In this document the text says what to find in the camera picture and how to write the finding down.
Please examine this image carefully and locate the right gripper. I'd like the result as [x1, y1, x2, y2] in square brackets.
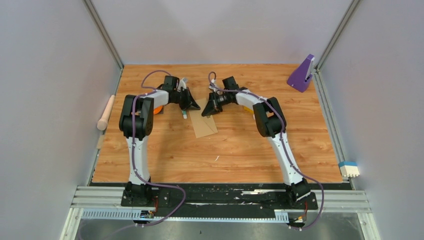
[202, 92, 231, 118]

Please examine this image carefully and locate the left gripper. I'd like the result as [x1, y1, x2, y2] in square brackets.
[172, 88, 201, 112]

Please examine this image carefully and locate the brown paper envelope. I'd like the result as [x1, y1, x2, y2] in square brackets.
[189, 98, 218, 138]

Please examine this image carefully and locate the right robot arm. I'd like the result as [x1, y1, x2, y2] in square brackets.
[201, 76, 311, 209]

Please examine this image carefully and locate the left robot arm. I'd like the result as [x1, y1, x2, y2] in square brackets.
[119, 75, 200, 207]

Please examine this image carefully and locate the orange toy track loop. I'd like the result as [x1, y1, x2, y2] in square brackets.
[153, 105, 164, 115]

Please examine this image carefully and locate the yellow toy window brick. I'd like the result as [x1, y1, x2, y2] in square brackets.
[243, 106, 254, 115]

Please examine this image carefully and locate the wooden rolling pin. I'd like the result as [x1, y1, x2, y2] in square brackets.
[96, 95, 116, 131]

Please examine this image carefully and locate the purple plastic stand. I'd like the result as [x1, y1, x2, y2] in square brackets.
[286, 54, 315, 93]

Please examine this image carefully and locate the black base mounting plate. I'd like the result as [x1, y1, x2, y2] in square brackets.
[120, 183, 319, 218]

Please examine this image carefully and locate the white blue toy brick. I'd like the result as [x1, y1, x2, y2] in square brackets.
[338, 161, 360, 178]

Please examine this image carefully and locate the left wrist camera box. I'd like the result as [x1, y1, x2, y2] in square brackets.
[176, 77, 188, 92]

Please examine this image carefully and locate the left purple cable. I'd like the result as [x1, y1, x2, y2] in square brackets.
[130, 70, 186, 228]

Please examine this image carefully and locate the purple cable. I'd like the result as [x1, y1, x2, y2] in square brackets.
[130, 70, 186, 228]
[207, 71, 325, 231]

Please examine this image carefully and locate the slotted cable duct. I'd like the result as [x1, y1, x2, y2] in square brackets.
[81, 208, 289, 224]

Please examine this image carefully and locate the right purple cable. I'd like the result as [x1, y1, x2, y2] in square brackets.
[207, 71, 325, 231]

